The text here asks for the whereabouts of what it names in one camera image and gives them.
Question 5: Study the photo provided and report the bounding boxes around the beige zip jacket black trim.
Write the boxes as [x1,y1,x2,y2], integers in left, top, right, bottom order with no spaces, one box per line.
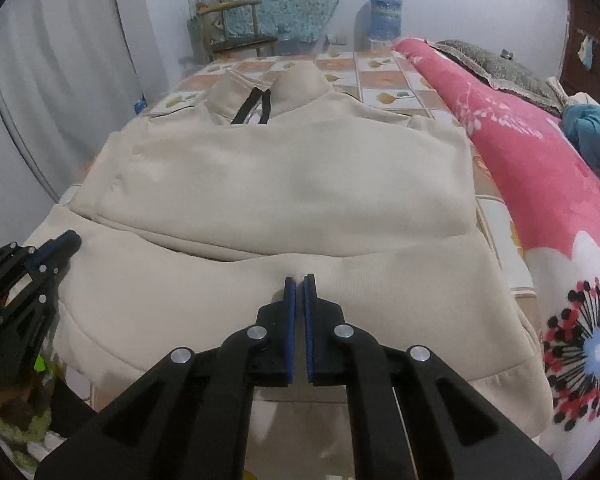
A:
[24,62,554,441]

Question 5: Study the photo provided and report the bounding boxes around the green fluffy sleeve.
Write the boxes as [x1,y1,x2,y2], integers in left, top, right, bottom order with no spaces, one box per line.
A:
[0,353,56,470]

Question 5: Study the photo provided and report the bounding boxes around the small blue carton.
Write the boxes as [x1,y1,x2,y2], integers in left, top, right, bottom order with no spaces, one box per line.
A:
[134,100,146,115]

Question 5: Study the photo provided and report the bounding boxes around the white curtain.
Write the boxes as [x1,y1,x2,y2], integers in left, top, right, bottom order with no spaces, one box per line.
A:
[0,0,143,246]

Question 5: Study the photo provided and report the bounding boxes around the pink floral blanket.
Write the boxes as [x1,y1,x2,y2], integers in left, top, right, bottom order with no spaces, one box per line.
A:
[396,38,600,479]

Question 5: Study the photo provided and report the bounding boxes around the wooden chair black seat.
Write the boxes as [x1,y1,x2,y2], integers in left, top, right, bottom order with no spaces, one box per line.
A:
[194,0,278,61]

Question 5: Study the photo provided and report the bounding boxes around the blue patterned garment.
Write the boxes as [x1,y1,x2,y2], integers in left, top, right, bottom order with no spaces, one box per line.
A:
[562,104,600,179]

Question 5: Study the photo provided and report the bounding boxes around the patterned bed sheet mattress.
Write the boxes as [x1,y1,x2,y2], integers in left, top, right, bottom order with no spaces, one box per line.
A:
[59,49,546,411]

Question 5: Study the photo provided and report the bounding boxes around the grey lace pillow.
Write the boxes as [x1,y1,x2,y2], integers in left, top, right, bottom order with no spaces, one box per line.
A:
[429,39,564,116]

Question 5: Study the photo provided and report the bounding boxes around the blue water dispenser bottle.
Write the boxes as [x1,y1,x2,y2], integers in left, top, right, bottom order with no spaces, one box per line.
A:
[367,0,403,41]

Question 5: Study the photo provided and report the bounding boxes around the dark red wooden door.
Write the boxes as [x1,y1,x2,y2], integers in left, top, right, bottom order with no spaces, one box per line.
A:
[559,0,600,104]

